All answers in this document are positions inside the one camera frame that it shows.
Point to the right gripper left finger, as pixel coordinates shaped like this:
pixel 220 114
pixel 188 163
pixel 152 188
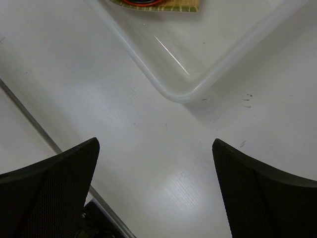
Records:
pixel 46 199

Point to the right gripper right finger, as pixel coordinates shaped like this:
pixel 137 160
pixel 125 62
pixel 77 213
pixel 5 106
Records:
pixel 262 201

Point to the translucent plastic bin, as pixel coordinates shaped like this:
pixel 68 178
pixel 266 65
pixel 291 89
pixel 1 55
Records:
pixel 183 54

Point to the woven bamboo tray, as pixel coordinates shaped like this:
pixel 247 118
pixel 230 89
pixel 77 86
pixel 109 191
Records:
pixel 165 5

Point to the black plate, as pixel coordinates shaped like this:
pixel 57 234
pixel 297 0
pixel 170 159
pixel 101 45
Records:
pixel 142 1

